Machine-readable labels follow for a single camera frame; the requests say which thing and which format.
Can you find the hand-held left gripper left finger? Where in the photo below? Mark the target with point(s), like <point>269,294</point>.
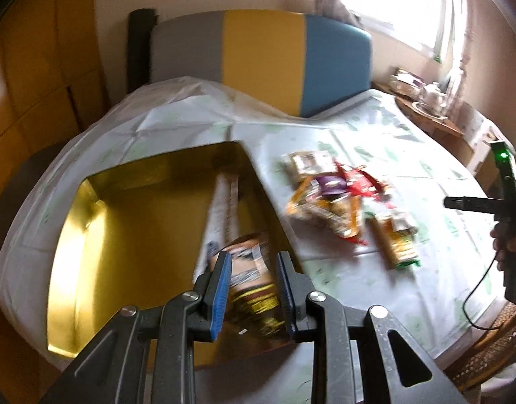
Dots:
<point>218,298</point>

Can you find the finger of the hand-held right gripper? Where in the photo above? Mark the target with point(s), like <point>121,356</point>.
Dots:
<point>468,204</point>

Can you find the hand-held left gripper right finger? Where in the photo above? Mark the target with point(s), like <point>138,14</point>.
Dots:
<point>286,298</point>

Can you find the orange sesame cake packet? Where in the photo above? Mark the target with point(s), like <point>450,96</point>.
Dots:
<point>321,214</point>

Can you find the gold lined gift box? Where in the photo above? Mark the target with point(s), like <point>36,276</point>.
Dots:
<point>148,227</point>

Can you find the purple snack packet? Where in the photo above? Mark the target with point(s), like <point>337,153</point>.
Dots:
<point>333,185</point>

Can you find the person's right hand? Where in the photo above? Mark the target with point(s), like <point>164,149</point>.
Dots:
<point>510,248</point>

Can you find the yellow green snack packet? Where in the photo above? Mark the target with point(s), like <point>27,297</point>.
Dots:
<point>399,242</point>

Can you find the wooden side table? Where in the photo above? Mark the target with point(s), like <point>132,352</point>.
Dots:
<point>434,128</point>

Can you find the long white wrapped packet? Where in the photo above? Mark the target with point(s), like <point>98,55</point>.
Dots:
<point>222,214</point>

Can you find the red foil snack packet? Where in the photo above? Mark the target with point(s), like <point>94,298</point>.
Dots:
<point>363,181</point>

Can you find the brown white snack packet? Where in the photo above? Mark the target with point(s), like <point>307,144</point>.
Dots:
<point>308,163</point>

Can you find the box of small items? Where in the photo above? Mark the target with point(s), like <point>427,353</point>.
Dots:
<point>403,80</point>

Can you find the wicker chair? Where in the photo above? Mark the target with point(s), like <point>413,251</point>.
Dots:
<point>489,349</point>

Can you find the white green print tablecloth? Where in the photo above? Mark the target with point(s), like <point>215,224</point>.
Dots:
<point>283,134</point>

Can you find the window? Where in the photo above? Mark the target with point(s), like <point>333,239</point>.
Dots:
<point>396,4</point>

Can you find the wooden wardrobe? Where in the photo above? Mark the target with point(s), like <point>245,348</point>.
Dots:
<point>31,71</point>

